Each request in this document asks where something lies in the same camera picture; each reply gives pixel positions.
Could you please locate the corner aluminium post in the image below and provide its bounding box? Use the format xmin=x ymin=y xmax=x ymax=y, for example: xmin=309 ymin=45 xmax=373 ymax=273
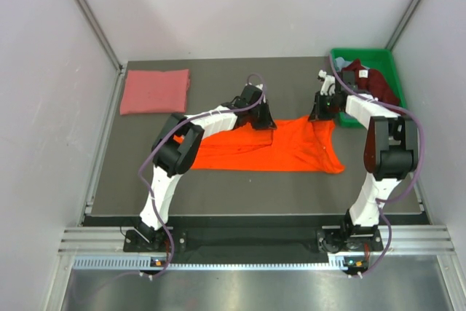
xmin=74 ymin=0 xmax=123 ymax=71
xmin=385 ymin=0 xmax=423 ymax=51

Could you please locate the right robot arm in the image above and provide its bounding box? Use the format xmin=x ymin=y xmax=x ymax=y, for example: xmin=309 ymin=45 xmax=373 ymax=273
xmin=309 ymin=70 xmax=419 ymax=253

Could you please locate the left corner aluminium post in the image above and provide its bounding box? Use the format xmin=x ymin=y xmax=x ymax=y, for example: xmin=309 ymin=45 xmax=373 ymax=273
xmin=74 ymin=0 xmax=123 ymax=71

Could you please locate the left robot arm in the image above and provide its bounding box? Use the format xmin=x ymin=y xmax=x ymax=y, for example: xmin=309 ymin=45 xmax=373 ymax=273
xmin=127 ymin=82 xmax=276 ymax=251

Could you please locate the right corner aluminium post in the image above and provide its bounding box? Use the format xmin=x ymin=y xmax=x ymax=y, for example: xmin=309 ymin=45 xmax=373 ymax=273
xmin=385 ymin=0 xmax=423 ymax=51

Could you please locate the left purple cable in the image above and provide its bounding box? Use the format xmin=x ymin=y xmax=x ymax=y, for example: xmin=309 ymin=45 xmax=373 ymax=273
xmin=138 ymin=73 xmax=269 ymax=279

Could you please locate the grey slotted cable duct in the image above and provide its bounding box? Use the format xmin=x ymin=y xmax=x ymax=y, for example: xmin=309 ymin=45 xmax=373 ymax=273
xmin=73 ymin=256 xmax=365 ymax=271

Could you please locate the light blue t-shirt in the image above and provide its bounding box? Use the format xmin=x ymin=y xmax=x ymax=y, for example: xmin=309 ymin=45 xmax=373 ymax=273
xmin=333 ymin=57 xmax=348 ymax=71

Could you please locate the maroon t-shirt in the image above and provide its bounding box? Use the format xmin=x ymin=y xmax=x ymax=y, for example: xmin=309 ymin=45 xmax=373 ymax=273
xmin=341 ymin=59 xmax=400 ymax=106

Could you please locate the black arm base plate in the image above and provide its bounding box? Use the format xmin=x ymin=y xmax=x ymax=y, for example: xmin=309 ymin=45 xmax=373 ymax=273
xmin=123 ymin=227 xmax=383 ymax=254

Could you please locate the folded pink t-shirt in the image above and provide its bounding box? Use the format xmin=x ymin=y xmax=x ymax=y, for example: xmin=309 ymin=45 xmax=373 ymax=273
xmin=119 ymin=69 xmax=190 ymax=115

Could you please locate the green plastic bin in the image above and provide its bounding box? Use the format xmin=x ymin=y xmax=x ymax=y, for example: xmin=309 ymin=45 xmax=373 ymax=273
xmin=330 ymin=48 xmax=406 ymax=108

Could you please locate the orange t-shirt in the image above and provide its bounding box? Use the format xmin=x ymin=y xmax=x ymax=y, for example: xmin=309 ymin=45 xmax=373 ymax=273
xmin=191 ymin=117 xmax=345 ymax=174

